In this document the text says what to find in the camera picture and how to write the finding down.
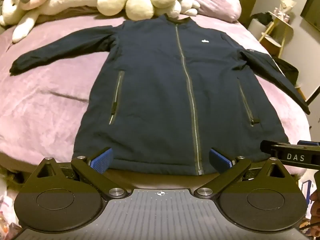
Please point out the purple fleece blanket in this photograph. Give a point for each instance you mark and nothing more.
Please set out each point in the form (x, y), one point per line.
(50, 100)

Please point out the side table with gold legs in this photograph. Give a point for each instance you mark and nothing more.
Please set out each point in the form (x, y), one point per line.
(275, 33)

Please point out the navy zip-up jacket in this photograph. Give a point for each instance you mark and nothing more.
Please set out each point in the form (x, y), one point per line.
(160, 92)

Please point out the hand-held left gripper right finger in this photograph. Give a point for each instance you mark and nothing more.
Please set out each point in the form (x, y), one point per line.
(220, 161)

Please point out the purple pillow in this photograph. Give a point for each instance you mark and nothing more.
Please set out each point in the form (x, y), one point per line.
(215, 1)

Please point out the white paper-wrapped bouquet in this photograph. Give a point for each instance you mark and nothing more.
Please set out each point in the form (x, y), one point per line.
(285, 6)

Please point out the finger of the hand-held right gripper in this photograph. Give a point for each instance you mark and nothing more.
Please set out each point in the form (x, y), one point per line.
(267, 146)
(308, 143)

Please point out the black cloth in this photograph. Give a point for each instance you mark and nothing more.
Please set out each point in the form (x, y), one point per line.
(261, 18)

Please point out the dark bag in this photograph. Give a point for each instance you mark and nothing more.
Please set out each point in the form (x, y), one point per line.
(287, 71)

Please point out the white unicorn plush toy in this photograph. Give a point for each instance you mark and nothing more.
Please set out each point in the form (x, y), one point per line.
(37, 2)

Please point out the person's right hand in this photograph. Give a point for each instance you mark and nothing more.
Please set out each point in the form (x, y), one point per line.
(316, 212)

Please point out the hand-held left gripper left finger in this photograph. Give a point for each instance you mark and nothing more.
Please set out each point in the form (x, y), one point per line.
(101, 161)

